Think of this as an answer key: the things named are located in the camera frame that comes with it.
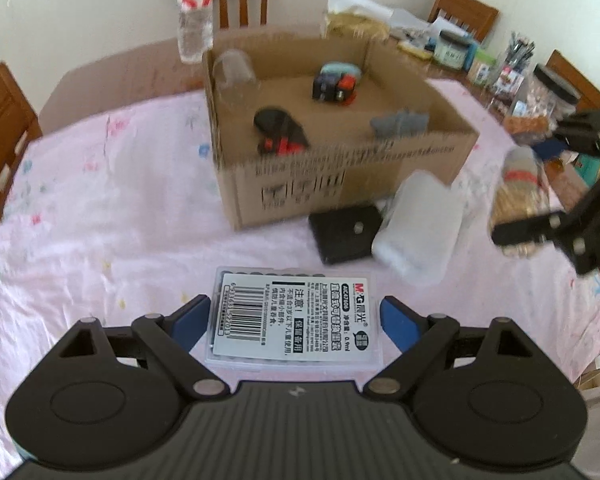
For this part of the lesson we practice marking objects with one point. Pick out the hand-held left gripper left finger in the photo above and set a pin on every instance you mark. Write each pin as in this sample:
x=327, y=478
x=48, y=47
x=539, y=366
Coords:
x=189, y=321

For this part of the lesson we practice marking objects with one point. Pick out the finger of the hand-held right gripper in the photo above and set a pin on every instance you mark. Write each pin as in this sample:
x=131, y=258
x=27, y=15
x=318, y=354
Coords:
x=590, y=132
x=525, y=230

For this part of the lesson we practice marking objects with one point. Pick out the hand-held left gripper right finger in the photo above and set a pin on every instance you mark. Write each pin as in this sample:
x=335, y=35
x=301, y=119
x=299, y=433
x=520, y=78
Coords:
x=397, y=325

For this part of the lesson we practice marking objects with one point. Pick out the brown container with red band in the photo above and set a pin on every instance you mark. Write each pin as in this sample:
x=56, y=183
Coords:
x=517, y=195

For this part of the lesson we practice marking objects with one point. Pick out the clear case with white label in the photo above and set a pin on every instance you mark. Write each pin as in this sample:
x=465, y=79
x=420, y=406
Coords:
x=290, y=320

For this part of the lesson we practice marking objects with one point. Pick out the cardboard box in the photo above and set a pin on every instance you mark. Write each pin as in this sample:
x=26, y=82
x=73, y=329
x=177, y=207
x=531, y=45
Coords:
x=290, y=185

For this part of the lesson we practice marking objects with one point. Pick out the light blue rounded case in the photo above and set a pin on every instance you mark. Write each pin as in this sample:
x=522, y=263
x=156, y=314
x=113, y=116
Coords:
x=340, y=68

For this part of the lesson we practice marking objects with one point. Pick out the large clear jar black lid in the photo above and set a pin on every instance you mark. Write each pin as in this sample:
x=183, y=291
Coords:
x=550, y=100

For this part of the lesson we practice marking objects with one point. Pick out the translucent plastic box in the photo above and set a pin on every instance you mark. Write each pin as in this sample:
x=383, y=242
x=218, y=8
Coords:
x=420, y=230

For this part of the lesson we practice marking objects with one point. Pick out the clear pen holder with pens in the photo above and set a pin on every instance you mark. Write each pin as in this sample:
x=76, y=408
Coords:
x=515, y=60

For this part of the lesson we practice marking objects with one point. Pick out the black square plate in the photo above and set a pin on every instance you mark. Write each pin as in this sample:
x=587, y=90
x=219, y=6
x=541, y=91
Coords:
x=340, y=235

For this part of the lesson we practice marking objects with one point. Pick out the green and white carton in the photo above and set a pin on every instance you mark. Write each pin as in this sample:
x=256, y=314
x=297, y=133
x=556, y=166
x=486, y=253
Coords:
x=482, y=67

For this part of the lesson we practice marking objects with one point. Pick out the pink floral tablecloth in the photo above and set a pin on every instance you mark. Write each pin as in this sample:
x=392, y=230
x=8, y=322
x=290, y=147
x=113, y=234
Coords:
x=105, y=210

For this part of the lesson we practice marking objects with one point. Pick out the jar with dark lid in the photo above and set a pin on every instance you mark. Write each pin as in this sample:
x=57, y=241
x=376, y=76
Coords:
x=452, y=52

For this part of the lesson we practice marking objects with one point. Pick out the grey ribbed block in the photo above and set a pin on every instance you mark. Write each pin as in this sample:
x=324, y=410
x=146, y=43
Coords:
x=395, y=124

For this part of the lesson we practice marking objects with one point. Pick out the stack of grey papers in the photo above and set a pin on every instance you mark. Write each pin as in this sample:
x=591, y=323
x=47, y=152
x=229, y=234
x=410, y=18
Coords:
x=430, y=22

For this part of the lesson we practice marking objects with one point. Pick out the black and red tool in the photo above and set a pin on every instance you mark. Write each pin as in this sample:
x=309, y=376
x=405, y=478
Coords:
x=277, y=125

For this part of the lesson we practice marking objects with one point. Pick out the dark cube with red parts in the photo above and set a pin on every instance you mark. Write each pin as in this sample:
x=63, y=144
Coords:
x=330, y=87

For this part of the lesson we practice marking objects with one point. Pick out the clear plastic cup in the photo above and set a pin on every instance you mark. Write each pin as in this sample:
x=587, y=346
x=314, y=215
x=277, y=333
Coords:
x=232, y=75

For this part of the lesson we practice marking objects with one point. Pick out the yellow tissue pack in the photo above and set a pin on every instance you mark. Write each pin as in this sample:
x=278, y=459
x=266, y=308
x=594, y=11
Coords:
x=355, y=25

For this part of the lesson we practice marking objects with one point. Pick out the clear plastic water bottle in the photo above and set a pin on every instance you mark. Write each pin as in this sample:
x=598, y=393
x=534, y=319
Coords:
x=195, y=25

